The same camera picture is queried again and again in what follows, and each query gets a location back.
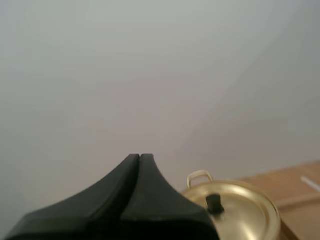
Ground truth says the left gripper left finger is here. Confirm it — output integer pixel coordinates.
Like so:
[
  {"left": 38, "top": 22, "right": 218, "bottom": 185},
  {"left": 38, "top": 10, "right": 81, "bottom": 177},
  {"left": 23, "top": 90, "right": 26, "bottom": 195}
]
[{"left": 4, "top": 153, "right": 140, "bottom": 240}]

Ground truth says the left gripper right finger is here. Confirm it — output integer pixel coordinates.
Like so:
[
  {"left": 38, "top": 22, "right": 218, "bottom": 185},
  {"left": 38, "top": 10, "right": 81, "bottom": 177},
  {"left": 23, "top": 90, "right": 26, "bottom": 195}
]
[{"left": 119, "top": 153, "right": 221, "bottom": 240}]

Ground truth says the gold lid with black knob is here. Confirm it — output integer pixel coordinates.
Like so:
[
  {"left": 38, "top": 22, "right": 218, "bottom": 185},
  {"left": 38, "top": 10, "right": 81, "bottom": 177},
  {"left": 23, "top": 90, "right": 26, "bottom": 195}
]
[{"left": 180, "top": 179, "right": 280, "bottom": 240}]

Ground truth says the gold pot with two handles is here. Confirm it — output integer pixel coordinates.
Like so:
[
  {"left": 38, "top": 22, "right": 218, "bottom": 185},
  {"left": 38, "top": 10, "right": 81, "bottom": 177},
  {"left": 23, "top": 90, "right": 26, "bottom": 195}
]
[{"left": 186, "top": 170, "right": 282, "bottom": 240}]

